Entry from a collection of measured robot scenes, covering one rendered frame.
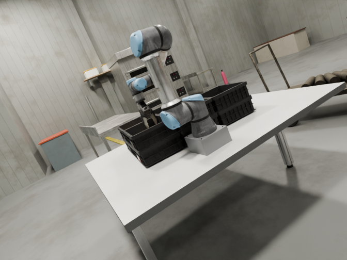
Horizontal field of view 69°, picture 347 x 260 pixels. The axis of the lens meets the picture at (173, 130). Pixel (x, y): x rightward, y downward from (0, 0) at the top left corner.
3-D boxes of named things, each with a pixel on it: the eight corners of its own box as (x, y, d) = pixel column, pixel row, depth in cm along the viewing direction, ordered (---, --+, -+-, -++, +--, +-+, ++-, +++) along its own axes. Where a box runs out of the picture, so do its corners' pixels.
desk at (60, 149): (78, 151, 824) (66, 128, 806) (82, 158, 685) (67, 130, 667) (54, 163, 795) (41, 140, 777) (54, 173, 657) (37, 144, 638)
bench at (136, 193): (369, 174, 177) (345, 81, 162) (187, 346, 118) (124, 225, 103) (228, 150, 322) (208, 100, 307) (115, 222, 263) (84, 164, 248)
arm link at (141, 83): (148, 73, 161) (143, 76, 171) (133, 79, 157) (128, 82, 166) (154, 84, 163) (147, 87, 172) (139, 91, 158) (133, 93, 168)
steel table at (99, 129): (128, 194, 319) (94, 127, 299) (101, 170, 484) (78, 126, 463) (172, 167, 346) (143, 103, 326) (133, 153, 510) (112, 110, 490)
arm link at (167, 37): (170, 15, 132) (156, 71, 176) (152, 20, 128) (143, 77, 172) (182, 30, 130) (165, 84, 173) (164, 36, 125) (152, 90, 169)
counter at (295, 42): (268, 58, 1158) (263, 43, 1142) (311, 45, 964) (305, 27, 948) (258, 63, 1133) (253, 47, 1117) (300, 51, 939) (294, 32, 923)
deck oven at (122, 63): (150, 131, 652) (114, 53, 607) (137, 130, 763) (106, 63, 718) (198, 106, 710) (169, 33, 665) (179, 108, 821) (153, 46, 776)
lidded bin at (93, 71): (98, 75, 842) (95, 68, 837) (99, 73, 809) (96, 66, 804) (85, 80, 826) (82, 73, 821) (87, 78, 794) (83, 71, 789)
